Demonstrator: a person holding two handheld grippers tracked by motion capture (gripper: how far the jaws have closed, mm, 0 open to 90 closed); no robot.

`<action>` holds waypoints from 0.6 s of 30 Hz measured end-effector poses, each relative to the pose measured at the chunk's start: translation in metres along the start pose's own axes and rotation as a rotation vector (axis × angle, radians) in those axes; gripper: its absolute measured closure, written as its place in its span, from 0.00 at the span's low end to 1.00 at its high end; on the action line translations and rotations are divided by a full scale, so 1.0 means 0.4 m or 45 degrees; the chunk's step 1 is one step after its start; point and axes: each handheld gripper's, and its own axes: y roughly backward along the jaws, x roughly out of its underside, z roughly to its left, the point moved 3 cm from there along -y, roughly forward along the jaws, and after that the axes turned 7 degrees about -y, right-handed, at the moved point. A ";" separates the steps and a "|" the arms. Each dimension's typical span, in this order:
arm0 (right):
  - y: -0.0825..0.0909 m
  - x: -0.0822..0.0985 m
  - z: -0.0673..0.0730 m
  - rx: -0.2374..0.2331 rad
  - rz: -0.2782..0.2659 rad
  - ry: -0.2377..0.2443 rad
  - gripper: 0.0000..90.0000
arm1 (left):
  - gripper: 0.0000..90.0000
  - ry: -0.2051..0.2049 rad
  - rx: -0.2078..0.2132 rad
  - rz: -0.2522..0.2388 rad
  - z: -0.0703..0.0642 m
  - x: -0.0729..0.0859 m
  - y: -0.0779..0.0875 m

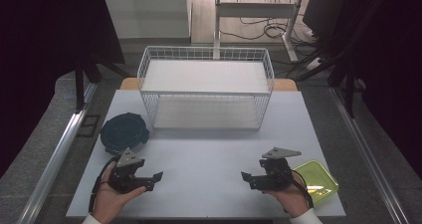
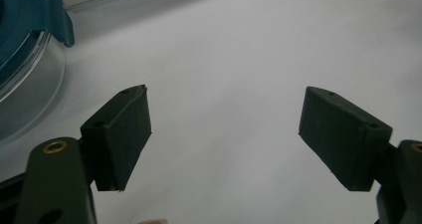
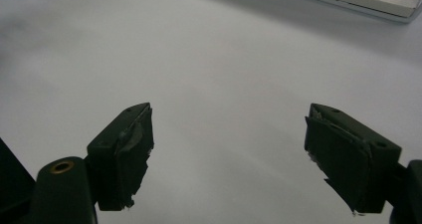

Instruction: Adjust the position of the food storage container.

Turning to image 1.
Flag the person's left hand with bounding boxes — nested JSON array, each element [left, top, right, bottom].
[[91, 165, 147, 224]]

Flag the white wire rack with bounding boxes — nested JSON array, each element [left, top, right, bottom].
[[136, 45, 276, 131]]

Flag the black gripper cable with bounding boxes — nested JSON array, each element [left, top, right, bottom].
[[291, 168, 315, 209], [88, 156, 119, 214]]

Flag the person's white sleeve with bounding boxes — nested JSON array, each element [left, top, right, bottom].
[[82, 213, 103, 224], [290, 207, 324, 224]]

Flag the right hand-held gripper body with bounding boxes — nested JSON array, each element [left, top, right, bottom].
[[258, 146, 303, 191]]

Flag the black floor cables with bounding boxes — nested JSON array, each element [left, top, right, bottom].
[[219, 0, 321, 47]]

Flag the white cabinet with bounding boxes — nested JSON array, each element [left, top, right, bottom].
[[102, 0, 192, 40]]

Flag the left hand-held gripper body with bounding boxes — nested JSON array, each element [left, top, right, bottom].
[[107, 147, 157, 195]]

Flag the person's right white sleeve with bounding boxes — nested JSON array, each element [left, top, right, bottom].
[[290, 207, 324, 224]]

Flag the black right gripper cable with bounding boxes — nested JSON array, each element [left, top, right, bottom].
[[291, 168, 315, 209]]

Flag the black stand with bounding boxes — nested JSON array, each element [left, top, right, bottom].
[[341, 56, 358, 119], [74, 48, 103, 114]]

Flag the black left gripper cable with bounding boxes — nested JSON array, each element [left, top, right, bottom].
[[88, 156, 119, 214]]

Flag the person's right hand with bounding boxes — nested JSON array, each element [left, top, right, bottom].
[[263, 171, 312, 219]]

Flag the person's left white sleeve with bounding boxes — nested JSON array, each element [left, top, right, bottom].
[[82, 213, 103, 224]]

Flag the aluminium rail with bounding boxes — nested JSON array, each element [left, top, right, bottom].
[[15, 82, 100, 224], [327, 85, 411, 224]]

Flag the white metal desk frame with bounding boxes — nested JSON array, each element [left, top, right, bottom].
[[213, 0, 305, 63]]

